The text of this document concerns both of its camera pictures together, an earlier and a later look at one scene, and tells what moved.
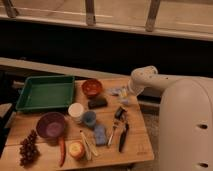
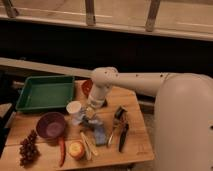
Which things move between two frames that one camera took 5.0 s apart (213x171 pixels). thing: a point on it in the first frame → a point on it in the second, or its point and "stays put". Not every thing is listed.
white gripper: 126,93 → 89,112
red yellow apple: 76,150 stays put
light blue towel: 117,92 → 91,123
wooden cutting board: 105,125 stays put
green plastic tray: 46,92 stays put
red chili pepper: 63,151 stays put
